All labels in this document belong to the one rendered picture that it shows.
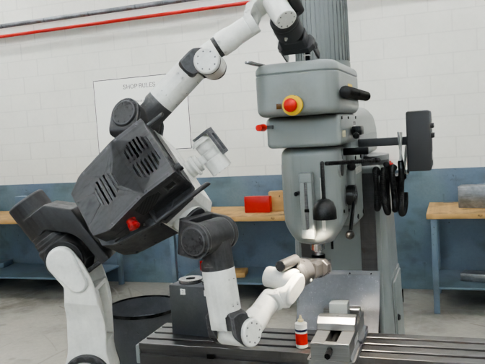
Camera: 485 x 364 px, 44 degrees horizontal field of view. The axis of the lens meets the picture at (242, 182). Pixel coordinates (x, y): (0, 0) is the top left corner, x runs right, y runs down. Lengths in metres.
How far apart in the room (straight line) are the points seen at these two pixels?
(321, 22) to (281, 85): 0.45
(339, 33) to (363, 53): 4.05
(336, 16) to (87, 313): 1.29
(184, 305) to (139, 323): 1.52
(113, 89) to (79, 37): 0.75
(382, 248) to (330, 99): 0.82
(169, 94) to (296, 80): 0.38
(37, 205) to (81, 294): 0.28
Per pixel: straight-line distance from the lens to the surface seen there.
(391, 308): 2.52
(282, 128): 1.93
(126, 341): 3.85
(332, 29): 2.22
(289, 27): 1.87
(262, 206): 5.93
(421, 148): 2.19
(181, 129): 6.81
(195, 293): 2.24
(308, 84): 1.81
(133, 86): 7.09
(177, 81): 1.82
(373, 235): 2.41
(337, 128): 1.89
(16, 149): 8.02
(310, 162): 1.95
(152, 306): 4.21
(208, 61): 1.79
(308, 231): 1.94
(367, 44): 6.28
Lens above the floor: 1.70
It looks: 5 degrees down
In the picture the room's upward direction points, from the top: 4 degrees counter-clockwise
